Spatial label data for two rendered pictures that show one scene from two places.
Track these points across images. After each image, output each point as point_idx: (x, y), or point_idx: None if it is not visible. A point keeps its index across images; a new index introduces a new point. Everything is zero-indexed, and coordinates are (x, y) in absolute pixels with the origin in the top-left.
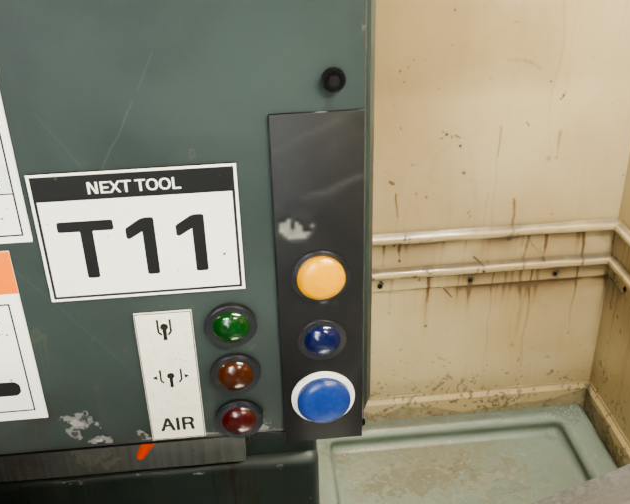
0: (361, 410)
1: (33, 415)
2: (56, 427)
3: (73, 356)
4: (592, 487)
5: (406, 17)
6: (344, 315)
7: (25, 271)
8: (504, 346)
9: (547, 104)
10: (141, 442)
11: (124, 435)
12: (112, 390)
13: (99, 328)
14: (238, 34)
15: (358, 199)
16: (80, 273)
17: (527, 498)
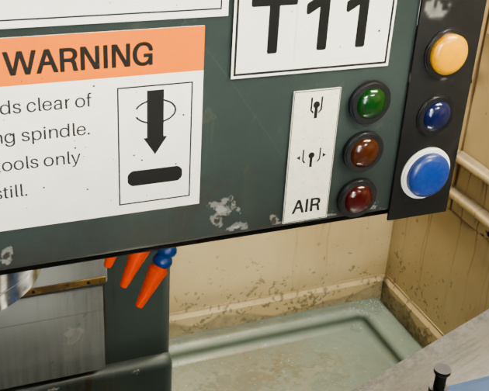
0: (450, 185)
1: (186, 202)
2: (202, 214)
3: (234, 137)
4: (419, 358)
5: None
6: (456, 91)
7: (213, 47)
8: (312, 246)
9: None
10: (265, 230)
11: (258, 220)
12: (258, 172)
13: (262, 107)
14: None
15: None
16: (261, 49)
17: (348, 385)
